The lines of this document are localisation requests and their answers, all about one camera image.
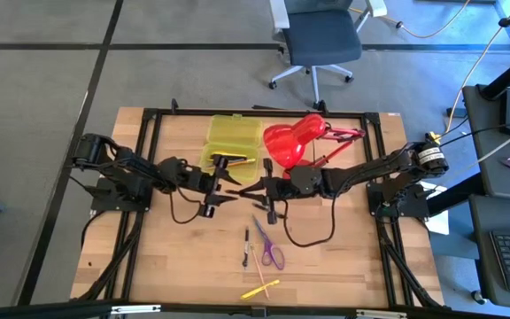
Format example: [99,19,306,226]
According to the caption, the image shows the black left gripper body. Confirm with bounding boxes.
[192,154,230,219]

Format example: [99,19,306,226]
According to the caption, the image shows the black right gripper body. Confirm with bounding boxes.
[261,158,325,226]

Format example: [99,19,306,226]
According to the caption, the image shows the purple scissors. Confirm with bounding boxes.
[251,214,286,271]

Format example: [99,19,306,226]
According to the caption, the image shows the black pen with clear barrel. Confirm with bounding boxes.
[242,226,251,269]

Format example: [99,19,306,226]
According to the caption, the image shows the yellow transparent supply box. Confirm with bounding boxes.
[198,113,265,185]

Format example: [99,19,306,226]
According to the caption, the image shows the red desk lamp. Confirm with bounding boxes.
[262,113,367,181]

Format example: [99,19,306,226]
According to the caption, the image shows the white paper sheet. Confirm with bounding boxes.
[421,181,452,236]

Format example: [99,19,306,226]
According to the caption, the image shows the dark grey office chair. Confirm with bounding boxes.
[267,0,389,111]

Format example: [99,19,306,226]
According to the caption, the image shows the black desk leg beam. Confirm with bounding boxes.
[426,172,482,217]

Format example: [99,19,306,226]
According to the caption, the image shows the dark grey side desk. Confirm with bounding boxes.
[461,83,510,203]

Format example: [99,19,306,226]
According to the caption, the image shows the grey desk with keyboard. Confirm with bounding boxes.
[467,194,510,311]

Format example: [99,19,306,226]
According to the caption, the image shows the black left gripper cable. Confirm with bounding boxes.
[168,188,207,225]

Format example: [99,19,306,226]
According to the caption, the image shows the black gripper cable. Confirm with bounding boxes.
[168,188,207,225]
[281,194,338,248]

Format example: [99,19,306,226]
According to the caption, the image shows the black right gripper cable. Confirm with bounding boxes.
[281,194,338,248]

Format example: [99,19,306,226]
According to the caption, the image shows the black aluminium table frame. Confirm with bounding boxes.
[71,97,444,311]

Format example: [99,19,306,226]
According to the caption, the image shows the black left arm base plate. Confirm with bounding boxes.
[89,176,152,214]

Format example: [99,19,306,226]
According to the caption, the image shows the silver rail bracket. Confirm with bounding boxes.
[111,304,162,316]
[355,308,409,319]

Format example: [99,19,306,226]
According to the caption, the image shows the orange extension cable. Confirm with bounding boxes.
[350,0,473,40]

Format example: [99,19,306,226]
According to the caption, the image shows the yellow hanging power cable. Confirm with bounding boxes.
[443,0,510,134]

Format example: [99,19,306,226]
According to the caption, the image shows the white cable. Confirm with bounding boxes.
[475,132,510,166]

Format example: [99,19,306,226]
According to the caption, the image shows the black camera rig rail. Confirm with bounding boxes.
[0,299,510,319]

